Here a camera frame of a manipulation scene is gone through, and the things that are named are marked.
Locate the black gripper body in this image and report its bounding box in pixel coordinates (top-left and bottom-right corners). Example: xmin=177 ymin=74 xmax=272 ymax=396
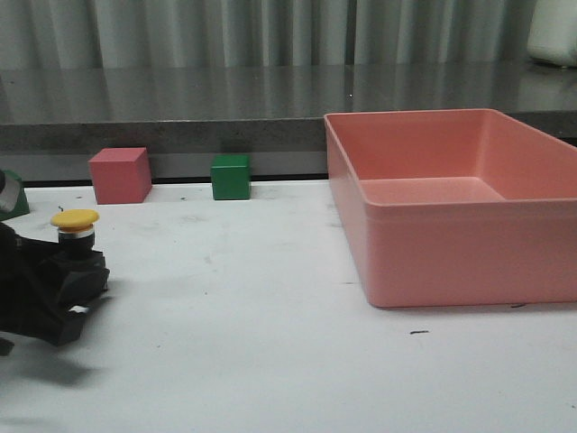
xmin=1 ymin=223 xmax=63 ymax=346

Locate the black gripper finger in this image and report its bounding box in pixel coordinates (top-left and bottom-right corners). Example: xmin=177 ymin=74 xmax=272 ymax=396
xmin=44 ymin=306 xmax=90 ymax=346
xmin=38 ymin=252 xmax=110 ymax=309

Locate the yellow mushroom push button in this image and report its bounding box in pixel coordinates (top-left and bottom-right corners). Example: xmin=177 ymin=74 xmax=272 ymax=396
xmin=50 ymin=209 xmax=109 ymax=275

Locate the green cube far left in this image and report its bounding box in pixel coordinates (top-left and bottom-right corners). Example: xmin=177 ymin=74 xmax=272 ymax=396
xmin=1 ymin=170 xmax=30 ymax=221

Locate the pink cube at back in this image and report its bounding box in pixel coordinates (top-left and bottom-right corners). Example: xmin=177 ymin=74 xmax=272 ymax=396
xmin=88 ymin=147 xmax=152 ymax=205

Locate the grey stone counter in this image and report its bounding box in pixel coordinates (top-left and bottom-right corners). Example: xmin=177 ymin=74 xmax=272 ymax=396
xmin=1 ymin=60 xmax=576 ymax=185

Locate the green cube near bin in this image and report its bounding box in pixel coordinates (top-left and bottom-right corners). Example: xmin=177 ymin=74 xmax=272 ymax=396
xmin=211 ymin=154 xmax=251 ymax=200

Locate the white pleated curtain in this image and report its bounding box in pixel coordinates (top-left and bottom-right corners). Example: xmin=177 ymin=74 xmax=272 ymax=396
xmin=0 ymin=0 xmax=577 ymax=71

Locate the pink plastic bin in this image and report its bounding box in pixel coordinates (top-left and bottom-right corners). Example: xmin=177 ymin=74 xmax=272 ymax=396
xmin=325 ymin=109 xmax=576 ymax=308

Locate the white appliance on counter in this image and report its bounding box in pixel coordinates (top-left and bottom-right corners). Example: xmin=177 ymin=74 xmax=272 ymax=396
xmin=527 ymin=0 xmax=576 ymax=68

